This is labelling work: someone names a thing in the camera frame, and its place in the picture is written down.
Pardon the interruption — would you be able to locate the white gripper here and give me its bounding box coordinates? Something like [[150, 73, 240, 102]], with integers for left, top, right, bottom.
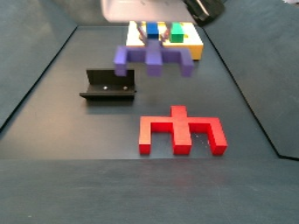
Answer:
[[100, 0, 192, 45]]

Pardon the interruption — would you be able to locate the purple fork-shaped block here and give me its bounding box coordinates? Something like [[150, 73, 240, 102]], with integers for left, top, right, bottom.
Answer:
[[113, 40, 193, 77]]

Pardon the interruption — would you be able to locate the yellow slotted board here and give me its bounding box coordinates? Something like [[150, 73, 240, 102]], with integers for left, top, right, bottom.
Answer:
[[125, 21, 203, 60]]

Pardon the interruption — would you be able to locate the black angle fixture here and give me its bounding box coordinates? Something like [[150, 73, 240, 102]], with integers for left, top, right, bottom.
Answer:
[[78, 69, 136, 101]]

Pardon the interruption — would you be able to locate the blue bar block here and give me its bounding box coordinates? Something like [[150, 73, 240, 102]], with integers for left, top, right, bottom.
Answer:
[[145, 23, 158, 39]]

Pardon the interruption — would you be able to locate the green bar block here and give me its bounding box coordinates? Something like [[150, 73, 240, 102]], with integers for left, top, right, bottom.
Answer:
[[169, 23, 184, 43]]

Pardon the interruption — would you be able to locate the red fork-shaped block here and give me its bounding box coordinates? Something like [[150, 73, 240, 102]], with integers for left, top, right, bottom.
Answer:
[[138, 106, 228, 156]]

